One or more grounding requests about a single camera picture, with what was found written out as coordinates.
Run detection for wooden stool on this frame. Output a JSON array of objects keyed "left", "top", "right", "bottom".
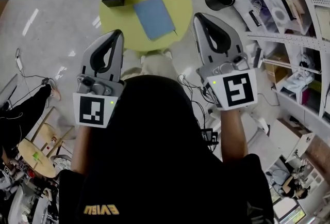
[{"left": 30, "top": 106, "right": 76, "bottom": 159}]

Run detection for white metal shelving rack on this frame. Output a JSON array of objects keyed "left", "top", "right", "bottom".
[{"left": 195, "top": 0, "right": 330, "bottom": 126}]

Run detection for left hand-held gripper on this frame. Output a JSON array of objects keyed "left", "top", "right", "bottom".
[{"left": 73, "top": 29, "right": 127, "bottom": 129}]

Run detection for round wooden table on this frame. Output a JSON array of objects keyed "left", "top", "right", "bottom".
[{"left": 17, "top": 138, "right": 57, "bottom": 179}]

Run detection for white open carton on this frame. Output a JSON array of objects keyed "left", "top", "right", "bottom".
[{"left": 270, "top": 119, "right": 316, "bottom": 165}]

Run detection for round table green tablecloth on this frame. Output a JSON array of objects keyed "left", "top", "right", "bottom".
[{"left": 99, "top": 0, "right": 194, "bottom": 53}]

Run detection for person's right forearm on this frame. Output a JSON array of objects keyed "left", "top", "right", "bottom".
[{"left": 218, "top": 108, "right": 249, "bottom": 165}]

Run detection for pink box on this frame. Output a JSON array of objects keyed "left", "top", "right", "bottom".
[{"left": 300, "top": 87, "right": 311, "bottom": 106}]

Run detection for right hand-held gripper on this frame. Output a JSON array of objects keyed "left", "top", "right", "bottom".
[{"left": 193, "top": 12, "right": 259, "bottom": 111}]

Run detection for person's black t-shirt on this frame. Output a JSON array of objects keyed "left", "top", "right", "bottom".
[{"left": 58, "top": 75, "right": 275, "bottom": 224}]

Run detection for translucent white chair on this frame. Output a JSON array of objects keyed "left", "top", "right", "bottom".
[{"left": 246, "top": 111, "right": 283, "bottom": 165}]

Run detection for cardboard box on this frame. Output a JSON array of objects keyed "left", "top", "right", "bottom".
[{"left": 264, "top": 55, "right": 292, "bottom": 83}]

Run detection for blue cover notebook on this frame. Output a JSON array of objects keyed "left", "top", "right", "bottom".
[{"left": 133, "top": 0, "right": 179, "bottom": 41}]

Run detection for person's beige trousers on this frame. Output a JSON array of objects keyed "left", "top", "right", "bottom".
[{"left": 121, "top": 49, "right": 179, "bottom": 82}]

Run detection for white cloth bundle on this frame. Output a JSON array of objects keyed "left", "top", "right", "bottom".
[{"left": 279, "top": 68, "right": 314, "bottom": 93}]

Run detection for person's left forearm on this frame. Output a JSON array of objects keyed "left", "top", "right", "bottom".
[{"left": 70, "top": 124, "right": 91, "bottom": 175}]

